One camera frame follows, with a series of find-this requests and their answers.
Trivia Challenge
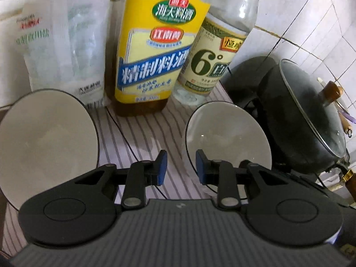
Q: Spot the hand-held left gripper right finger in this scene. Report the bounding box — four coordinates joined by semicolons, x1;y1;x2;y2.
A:
195;149;295;209

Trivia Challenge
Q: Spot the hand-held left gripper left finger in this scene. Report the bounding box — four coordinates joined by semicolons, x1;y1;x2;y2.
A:
69;150;168;210

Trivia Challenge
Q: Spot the white bowl black rim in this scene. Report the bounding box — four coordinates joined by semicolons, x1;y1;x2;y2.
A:
185;102;273;201
0;88;100;211

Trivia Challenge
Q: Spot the striped brown table mat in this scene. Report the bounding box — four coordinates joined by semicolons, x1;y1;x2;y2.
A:
0;83;242;256

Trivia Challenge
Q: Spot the black pot with glass lid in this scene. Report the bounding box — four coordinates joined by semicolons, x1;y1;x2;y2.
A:
221;56;356;209

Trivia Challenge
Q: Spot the clear vinegar bottle yellow cap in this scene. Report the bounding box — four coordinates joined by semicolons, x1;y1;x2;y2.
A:
172;0;265;106

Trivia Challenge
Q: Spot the cooking wine bottle yellow label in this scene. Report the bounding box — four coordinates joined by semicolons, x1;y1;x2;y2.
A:
113;0;211;117

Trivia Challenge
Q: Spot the glass wok lid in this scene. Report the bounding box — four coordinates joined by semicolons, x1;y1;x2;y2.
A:
278;59;347;159

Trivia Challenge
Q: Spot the white salt bag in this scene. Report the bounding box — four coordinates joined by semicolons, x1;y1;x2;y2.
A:
15;0;112;110

